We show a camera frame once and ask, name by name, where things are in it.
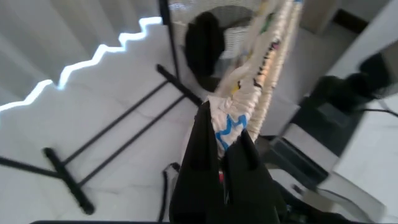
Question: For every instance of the white curtain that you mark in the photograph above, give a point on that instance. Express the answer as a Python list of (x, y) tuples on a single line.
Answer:
[(46, 37)]

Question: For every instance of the black garment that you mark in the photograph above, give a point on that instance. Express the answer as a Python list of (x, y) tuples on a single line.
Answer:
[(203, 43)]

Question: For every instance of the white laundry basket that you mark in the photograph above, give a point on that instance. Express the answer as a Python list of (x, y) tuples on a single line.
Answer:
[(236, 37)]

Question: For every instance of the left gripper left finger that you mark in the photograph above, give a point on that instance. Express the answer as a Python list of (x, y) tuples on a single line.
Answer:
[(196, 193)]

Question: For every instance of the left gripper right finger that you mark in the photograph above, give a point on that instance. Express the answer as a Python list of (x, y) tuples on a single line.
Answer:
[(252, 196)]

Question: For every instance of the black clothes rack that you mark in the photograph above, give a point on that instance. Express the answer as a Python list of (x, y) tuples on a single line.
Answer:
[(68, 180)]

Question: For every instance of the cream printed garment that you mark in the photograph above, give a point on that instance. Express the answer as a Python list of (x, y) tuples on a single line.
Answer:
[(248, 93)]

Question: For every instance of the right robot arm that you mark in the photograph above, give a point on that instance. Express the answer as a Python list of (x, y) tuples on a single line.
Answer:
[(342, 90)]

